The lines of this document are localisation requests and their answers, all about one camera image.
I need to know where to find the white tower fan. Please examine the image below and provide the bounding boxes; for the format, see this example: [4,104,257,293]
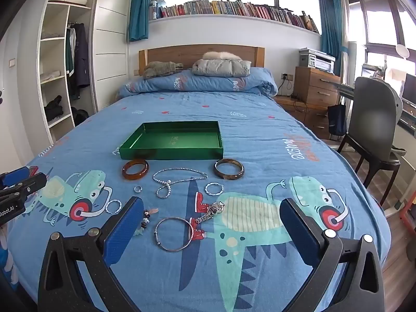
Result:
[347,42,357,85]

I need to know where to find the round white lamp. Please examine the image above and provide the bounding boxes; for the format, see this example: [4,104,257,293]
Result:
[395,45,413,61]

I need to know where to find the grey brown plush toy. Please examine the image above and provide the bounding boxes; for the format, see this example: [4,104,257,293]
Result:
[143,61,184,79]

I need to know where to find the long teal curtain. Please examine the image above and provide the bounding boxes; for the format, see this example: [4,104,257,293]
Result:
[318,0,349,75]

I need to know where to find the black folded clothes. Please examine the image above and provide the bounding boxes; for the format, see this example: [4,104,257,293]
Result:
[45,95,64,121]

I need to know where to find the computer monitor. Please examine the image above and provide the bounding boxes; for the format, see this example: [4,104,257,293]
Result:
[401,73,416,105]

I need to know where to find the low wooden nightstand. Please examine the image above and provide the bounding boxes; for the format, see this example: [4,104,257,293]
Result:
[273,95,332,139]

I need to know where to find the red frame stool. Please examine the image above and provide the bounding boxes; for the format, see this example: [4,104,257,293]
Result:
[398,190,416,235]

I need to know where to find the green tray box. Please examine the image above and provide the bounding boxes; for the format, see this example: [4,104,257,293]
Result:
[119,121,225,160]

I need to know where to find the dark chair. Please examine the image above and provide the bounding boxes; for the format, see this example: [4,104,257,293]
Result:
[337,77,407,206]

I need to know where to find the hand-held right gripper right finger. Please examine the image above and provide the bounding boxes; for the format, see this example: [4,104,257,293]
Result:
[279,198,387,312]

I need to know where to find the dark hanging jacket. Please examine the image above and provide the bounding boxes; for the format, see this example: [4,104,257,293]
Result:
[70,23,90,88]

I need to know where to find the white printer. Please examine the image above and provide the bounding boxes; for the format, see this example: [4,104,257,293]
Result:
[298,47,336,73]

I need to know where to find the dark brown bangle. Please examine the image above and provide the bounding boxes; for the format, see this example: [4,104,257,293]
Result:
[214,158,244,180]

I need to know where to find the cluttered desk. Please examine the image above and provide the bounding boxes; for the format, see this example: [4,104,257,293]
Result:
[335,62,416,134]

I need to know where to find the black cables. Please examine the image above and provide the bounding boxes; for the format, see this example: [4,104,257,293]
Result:
[285,80,311,116]

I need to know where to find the short teal curtain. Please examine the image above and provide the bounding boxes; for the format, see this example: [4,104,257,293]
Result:
[129,0,153,42]

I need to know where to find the large thin silver bangle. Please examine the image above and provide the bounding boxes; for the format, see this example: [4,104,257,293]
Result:
[155,217,195,252]

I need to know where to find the wooden headboard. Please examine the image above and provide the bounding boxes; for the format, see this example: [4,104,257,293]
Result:
[138,44,265,77]

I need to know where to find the blue dinosaur print bed sheet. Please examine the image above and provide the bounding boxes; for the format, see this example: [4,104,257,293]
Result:
[6,91,392,312]

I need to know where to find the navy tote bag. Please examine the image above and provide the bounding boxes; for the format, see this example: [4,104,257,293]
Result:
[327,102,348,136]

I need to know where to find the mixed bead bracelet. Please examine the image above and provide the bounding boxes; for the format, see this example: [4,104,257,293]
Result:
[135,209,160,236]

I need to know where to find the folded blue duvet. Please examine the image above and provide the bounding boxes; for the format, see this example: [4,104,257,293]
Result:
[117,68,279,98]

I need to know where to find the grey puffer jacket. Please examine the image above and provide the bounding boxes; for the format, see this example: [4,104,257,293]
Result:
[192,58,251,77]

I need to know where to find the silver wristwatch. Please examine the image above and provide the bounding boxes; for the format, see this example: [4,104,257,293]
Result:
[195,201,225,224]

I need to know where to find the white wardrobe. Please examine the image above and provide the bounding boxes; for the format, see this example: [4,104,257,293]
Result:
[32,0,134,144]

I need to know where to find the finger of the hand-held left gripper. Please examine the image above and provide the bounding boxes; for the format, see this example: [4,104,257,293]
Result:
[0,172,47,202]
[0,166,32,188]

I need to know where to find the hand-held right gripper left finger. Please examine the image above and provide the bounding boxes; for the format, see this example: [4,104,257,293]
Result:
[38,196,144,312]

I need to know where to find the silver bead necklace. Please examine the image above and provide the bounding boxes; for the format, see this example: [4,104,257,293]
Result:
[153,168,209,199]

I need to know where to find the black bag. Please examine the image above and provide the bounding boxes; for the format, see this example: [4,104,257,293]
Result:
[72,107,89,126]

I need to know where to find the row of books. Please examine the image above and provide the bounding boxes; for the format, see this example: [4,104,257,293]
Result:
[149,0,321,34]

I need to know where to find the white green hanging garment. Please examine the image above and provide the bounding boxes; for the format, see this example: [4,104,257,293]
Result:
[66,28,77,72]

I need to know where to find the wooden drawer chest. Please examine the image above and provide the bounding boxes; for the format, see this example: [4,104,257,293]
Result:
[294,66,342,106]

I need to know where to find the cream furry cushion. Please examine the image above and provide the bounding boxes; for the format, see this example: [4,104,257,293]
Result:
[202,51,243,62]

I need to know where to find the amber red bangle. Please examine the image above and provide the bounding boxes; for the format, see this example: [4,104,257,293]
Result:
[122,158,150,180]

